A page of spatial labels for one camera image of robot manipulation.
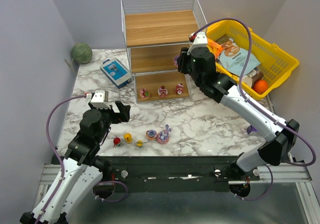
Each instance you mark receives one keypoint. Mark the yellow plastic basket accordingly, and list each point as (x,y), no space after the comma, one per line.
(276,64)

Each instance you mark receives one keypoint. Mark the pink bear cake car toy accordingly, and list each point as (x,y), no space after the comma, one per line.
(162,92)

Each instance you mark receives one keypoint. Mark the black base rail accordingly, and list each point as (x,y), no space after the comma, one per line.
(172,174)

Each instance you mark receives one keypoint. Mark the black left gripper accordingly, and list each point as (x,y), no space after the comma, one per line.
(119,112)

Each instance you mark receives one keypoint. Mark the purple unicorn pink donut toy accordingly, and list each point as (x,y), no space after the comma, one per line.
(175,60)

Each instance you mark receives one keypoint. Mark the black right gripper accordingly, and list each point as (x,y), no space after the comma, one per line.
(183,60)

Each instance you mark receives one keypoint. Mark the red ball toy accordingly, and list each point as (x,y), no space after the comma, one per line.
(116,142)

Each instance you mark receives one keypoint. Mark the purple box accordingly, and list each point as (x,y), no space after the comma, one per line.
(251,130)

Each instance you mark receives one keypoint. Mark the orange snack packet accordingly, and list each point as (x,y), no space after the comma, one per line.
(214,47)

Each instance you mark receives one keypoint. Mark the yellow duck toy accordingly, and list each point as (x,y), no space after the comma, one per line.
(128,137)

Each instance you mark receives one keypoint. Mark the green yarn ball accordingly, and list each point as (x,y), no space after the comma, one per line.
(81,53)

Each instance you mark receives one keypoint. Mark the light blue snack bag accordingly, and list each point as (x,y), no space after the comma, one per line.
(232,58)

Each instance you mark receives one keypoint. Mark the white wire wooden shelf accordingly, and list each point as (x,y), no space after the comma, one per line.
(154,32)

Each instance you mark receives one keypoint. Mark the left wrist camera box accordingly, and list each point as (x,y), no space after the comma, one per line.
(99,100)

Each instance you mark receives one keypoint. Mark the blue razor box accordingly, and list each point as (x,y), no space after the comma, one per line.
(116,72)

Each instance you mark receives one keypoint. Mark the purple bunny pink donut toy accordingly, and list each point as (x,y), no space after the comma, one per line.
(163,136)

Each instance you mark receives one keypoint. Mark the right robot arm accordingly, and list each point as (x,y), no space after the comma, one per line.
(279,134)

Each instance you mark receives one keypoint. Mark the orange fruit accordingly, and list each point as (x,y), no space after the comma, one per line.
(260,86)

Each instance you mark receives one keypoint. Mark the pink bear strawberry tart toy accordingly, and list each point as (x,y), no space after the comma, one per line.
(144,94)

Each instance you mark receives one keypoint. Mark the small yellow blue toy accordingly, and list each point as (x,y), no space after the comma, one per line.
(139,143)

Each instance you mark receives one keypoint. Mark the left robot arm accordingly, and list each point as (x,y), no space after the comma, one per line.
(81,168)

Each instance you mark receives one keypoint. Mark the purple bunny orange ring toy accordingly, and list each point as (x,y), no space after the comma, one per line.
(151,134)

